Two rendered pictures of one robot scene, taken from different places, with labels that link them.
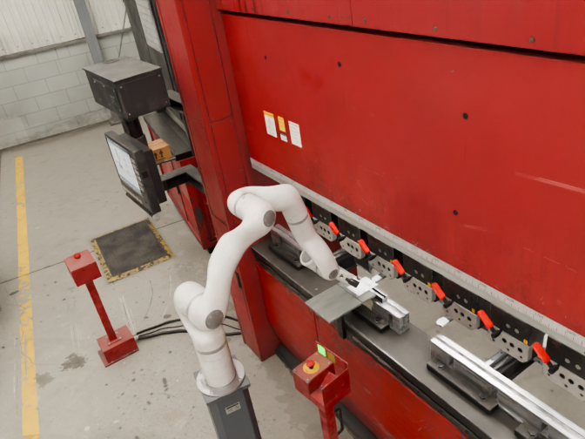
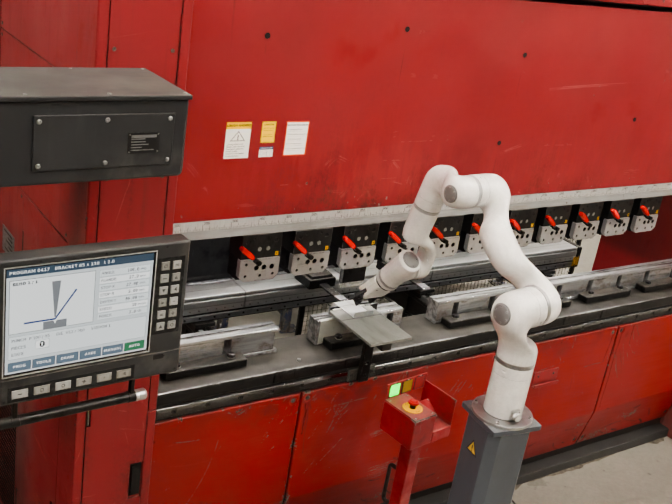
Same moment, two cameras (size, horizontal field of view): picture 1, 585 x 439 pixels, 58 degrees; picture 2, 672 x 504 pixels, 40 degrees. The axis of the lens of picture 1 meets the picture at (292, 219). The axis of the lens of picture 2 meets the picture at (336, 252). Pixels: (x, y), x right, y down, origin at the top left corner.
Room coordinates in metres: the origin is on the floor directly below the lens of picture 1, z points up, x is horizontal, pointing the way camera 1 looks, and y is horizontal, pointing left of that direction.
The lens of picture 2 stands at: (2.41, 2.79, 2.45)
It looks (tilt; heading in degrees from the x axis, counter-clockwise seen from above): 22 degrees down; 262
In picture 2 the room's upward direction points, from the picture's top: 9 degrees clockwise
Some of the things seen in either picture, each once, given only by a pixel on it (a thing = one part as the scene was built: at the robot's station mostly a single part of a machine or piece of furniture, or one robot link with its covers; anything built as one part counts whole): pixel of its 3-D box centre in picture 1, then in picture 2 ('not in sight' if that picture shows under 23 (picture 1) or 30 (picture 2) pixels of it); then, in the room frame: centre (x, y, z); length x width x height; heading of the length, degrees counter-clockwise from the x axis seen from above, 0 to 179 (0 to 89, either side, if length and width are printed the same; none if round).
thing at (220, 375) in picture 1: (216, 361); (508, 387); (1.49, 0.38, 1.09); 0.19 x 0.19 x 0.18
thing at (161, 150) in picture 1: (153, 151); not in sight; (3.91, 0.98, 1.04); 0.30 x 0.26 x 0.12; 21
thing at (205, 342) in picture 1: (198, 314); (516, 327); (1.52, 0.39, 1.30); 0.19 x 0.12 x 0.24; 34
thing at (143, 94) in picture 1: (143, 144); (55, 258); (2.78, 0.74, 1.53); 0.51 x 0.25 x 0.85; 32
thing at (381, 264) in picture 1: (388, 253); (397, 237); (1.76, -0.36, 1.26); 0.15 x 0.09 x 0.17; 29
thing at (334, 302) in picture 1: (339, 299); (370, 325); (1.84, -0.15, 1.00); 0.26 x 0.18 x 0.01; 119
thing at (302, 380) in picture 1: (320, 376); (418, 410); (1.64, -0.01, 0.75); 0.20 x 0.16 x 0.18; 36
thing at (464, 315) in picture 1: (467, 299); (477, 228); (1.41, -0.56, 1.26); 0.15 x 0.09 x 0.17; 29
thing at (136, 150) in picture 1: (137, 169); (88, 311); (2.69, 0.79, 1.42); 0.45 x 0.12 x 0.36; 32
